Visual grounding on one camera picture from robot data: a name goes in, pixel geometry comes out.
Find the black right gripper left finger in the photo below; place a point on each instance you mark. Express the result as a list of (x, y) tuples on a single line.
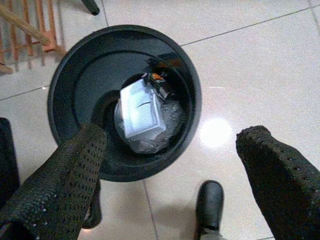
[(55, 195)]

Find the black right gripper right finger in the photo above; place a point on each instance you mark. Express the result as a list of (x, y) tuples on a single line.
[(287, 190)]

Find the white torn carton box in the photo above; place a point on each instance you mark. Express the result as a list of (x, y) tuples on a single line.
[(140, 110)]

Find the dark printed snack packaging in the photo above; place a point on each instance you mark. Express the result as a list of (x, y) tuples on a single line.
[(160, 87)]

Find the black round rubbish bin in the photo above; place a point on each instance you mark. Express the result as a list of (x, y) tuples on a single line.
[(75, 82)]

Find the black floor mat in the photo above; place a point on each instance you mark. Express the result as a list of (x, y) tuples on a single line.
[(7, 162)]

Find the crumpled clear plastic wrap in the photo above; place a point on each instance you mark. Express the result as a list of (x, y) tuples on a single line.
[(172, 117)]

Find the orange wooden slatted rack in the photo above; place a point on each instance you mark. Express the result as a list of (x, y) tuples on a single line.
[(51, 30)]

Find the black table leg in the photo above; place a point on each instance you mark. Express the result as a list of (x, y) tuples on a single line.
[(91, 6)]

